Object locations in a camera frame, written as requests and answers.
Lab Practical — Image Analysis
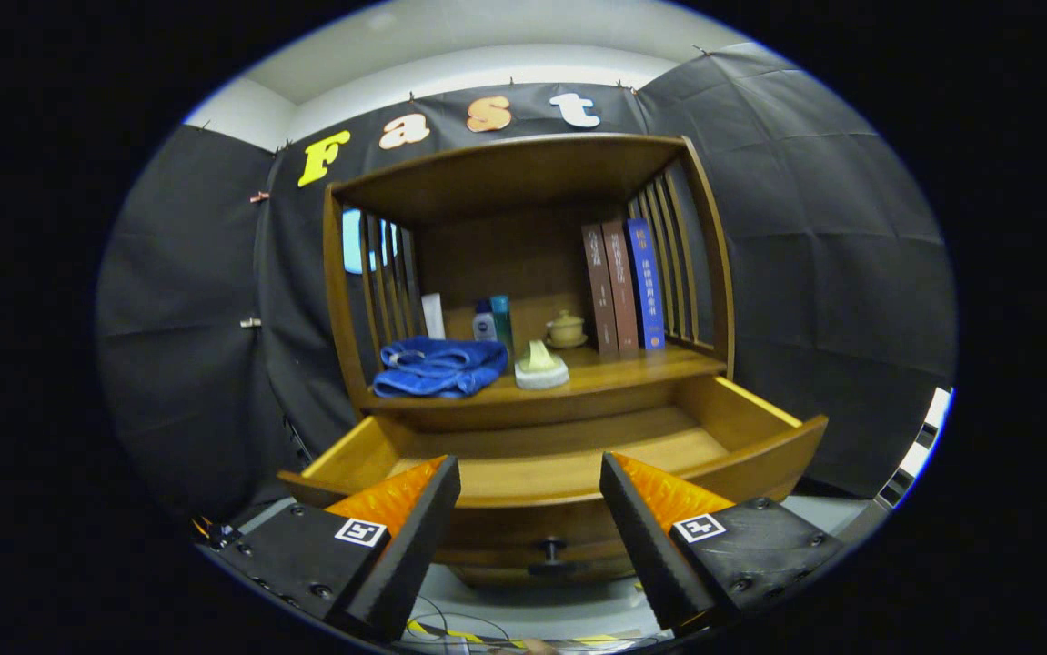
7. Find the blue book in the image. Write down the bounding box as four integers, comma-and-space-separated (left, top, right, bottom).
625, 217, 667, 351

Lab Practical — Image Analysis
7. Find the pale yellow cloth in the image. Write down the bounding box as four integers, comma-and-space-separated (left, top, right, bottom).
514, 340, 571, 391

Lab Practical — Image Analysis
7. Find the beige lidded tea cup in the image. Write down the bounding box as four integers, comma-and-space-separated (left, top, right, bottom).
545, 309, 589, 349

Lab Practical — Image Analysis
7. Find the reddish brown book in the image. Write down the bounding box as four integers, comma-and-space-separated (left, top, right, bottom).
601, 219, 640, 354

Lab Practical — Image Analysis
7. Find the black backdrop cloth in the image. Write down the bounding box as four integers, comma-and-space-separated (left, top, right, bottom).
94, 41, 959, 524

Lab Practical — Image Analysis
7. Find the blue towel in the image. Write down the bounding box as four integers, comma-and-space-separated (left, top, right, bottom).
372, 336, 510, 400

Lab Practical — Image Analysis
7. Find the wooden slatted shelf frame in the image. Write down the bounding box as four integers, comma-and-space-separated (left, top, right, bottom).
323, 134, 737, 410

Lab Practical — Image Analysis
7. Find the wooden drawer with black knob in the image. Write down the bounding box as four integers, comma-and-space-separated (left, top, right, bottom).
277, 375, 830, 588

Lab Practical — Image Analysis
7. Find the teal bottle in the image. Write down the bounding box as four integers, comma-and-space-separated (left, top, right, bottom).
490, 294, 516, 360

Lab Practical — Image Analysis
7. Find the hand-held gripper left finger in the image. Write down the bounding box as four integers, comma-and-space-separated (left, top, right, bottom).
200, 455, 462, 644

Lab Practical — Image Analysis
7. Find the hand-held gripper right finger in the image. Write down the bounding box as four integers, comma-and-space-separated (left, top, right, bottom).
598, 452, 847, 635

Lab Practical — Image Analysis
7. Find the white panel with dark squares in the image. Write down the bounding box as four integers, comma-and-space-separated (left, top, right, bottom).
876, 387, 953, 510

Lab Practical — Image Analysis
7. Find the yellow black floor tape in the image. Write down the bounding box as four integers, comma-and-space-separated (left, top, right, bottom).
405, 619, 660, 651

